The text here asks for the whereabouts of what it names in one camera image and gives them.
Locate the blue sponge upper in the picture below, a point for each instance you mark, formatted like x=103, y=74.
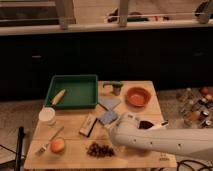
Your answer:
x=108, y=103

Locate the wooden folding table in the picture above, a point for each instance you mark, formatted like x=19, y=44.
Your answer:
x=75, y=154

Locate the blue sponge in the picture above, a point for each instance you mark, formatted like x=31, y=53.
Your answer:
x=108, y=103
x=108, y=117

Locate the green handled metal cup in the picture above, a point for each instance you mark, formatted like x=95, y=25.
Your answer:
x=116, y=85

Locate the white plastic cup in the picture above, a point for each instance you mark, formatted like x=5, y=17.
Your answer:
x=47, y=116

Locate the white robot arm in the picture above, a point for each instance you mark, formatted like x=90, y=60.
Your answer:
x=194, y=143

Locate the orange bowl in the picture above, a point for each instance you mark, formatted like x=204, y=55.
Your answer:
x=137, y=96

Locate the black chair frame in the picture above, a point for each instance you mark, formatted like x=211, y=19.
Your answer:
x=17, y=162

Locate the wooden block eraser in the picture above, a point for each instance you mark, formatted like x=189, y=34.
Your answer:
x=88, y=125

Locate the pile of bottles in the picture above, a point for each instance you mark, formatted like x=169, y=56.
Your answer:
x=196, y=112

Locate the silver fork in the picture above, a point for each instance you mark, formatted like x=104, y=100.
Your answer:
x=44, y=147

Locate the green plastic tray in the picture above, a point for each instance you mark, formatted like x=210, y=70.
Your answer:
x=81, y=91

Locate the orange peach fruit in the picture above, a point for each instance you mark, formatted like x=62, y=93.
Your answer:
x=57, y=145

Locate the blue sponge lower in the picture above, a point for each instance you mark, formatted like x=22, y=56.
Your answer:
x=108, y=117

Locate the white handled brush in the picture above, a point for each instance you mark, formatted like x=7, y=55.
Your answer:
x=160, y=126

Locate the dark round bowl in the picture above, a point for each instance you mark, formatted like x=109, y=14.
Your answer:
x=145, y=125

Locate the dark purple grape bunch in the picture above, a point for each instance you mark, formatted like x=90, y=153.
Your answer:
x=97, y=150

